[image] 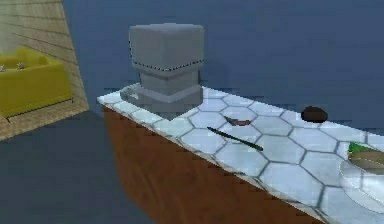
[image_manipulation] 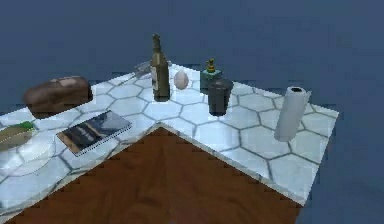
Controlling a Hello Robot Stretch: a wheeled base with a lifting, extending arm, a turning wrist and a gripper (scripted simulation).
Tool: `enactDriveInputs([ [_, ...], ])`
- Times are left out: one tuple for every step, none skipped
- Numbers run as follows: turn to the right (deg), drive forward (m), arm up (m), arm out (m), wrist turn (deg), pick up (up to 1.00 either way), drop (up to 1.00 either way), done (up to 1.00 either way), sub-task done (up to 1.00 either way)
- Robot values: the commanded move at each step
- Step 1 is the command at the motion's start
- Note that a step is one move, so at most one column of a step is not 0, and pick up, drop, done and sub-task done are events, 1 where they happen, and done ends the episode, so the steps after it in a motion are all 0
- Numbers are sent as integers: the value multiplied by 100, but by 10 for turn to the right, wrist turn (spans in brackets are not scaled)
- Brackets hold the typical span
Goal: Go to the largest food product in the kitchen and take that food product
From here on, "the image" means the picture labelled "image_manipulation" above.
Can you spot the black cup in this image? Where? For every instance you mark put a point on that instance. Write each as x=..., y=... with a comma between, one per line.
x=219, y=96

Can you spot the dark spiral notebook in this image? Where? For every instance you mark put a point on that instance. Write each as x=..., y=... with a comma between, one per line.
x=95, y=131

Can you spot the white hexagon tiled worktop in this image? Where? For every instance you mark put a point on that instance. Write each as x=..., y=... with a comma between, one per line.
x=233, y=133

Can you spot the pale egg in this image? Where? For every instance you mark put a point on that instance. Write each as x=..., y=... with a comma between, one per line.
x=181, y=80

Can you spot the teal soap dispenser bottle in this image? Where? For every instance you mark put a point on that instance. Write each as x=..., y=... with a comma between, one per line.
x=210, y=73

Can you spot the brown bread loaf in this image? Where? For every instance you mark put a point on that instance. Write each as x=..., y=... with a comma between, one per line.
x=56, y=95

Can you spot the dark green wine bottle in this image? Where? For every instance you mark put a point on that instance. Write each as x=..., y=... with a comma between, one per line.
x=160, y=75

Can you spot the white paper towel roll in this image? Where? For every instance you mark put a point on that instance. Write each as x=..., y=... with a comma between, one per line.
x=290, y=113

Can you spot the green and tan food item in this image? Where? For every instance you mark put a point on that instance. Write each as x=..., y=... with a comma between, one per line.
x=15, y=133

